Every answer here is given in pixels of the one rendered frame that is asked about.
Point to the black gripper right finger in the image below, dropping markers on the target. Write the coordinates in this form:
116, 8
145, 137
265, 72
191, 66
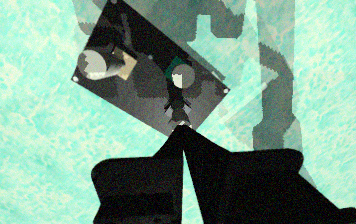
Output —
213, 170

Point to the grey circuit board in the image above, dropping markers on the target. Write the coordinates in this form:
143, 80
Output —
130, 63

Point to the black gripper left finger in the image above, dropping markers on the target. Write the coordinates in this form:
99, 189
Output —
162, 172

